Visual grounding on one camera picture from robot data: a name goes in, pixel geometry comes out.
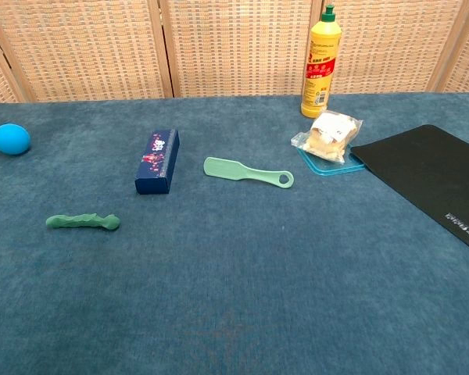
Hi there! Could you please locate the blue velvet table cloth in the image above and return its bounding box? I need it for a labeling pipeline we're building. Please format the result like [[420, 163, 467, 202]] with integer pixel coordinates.
[[0, 92, 469, 375]]

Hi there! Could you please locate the yellow bottle green cap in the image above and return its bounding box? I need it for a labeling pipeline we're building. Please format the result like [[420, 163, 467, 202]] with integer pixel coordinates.
[[299, 3, 342, 120]]

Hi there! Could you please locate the clear bag of snacks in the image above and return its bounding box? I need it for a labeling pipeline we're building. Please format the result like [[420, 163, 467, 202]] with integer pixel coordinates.
[[290, 110, 364, 164]]

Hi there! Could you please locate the woven wicker folding screen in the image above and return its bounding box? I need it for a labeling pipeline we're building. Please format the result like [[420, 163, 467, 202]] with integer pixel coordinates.
[[0, 0, 469, 105]]

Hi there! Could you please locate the black mouse pad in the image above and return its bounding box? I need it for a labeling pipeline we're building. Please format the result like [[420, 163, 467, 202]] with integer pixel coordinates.
[[349, 123, 469, 257]]

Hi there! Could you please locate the blue ball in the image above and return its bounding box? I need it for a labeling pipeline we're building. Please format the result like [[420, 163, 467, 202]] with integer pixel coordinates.
[[0, 123, 31, 155]]

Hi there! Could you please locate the mint green plastic brush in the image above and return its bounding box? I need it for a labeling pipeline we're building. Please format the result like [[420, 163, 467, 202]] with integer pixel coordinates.
[[202, 156, 295, 191]]

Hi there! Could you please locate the dark blue printed box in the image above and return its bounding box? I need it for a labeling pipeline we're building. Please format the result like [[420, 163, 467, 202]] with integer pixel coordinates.
[[134, 128, 181, 195]]

